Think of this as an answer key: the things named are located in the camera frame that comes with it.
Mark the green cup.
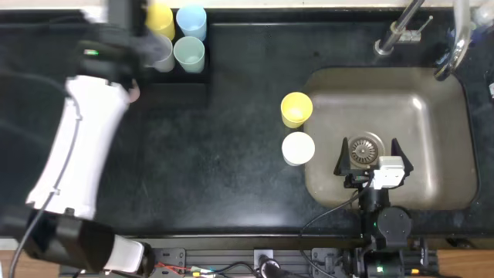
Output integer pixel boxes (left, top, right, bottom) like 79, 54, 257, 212
173, 36, 206, 74

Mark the black tray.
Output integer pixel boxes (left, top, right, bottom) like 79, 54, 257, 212
133, 7, 212, 109

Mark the white cup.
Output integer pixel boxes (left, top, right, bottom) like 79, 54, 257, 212
281, 131, 316, 167

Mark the blue soap bottle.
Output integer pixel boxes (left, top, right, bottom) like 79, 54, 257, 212
446, 2, 494, 46

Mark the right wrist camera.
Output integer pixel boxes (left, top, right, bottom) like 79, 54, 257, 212
372, 155, 406, 190

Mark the mounting rail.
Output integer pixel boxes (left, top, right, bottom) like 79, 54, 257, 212
148, 237, 441, 278

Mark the yellow cup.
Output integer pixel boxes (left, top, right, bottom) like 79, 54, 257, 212
280, 91, 314, 129
145, 3, 176, 41

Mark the steel tap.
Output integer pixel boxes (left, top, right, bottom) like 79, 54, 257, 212
373, 0, 474, 82

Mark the blue cup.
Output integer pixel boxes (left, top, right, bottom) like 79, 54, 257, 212
175, 5, 208, 42

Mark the grey cup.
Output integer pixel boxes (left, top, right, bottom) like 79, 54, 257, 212
148, 33, 176, 73

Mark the steel sink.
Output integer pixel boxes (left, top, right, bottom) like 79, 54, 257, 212
302, 66, 479, 212

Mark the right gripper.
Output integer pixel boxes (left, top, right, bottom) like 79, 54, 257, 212
333, 137, 414, 189

